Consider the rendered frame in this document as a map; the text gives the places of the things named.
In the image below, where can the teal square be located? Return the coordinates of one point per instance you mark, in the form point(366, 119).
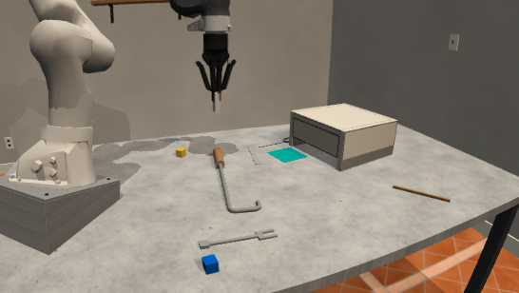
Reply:
point(287, 154)

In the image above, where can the steel hook with wooden handle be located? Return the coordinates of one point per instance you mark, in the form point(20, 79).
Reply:
point(219, 163)

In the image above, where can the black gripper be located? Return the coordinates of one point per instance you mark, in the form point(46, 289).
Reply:
point(215, 55)

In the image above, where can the low beige cabinet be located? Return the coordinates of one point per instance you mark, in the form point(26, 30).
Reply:
point(353, 135)

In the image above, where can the small blue cube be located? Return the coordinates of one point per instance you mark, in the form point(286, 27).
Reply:
point(210, 264)

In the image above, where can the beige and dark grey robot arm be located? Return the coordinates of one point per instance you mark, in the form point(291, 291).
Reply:
point(65, 49)

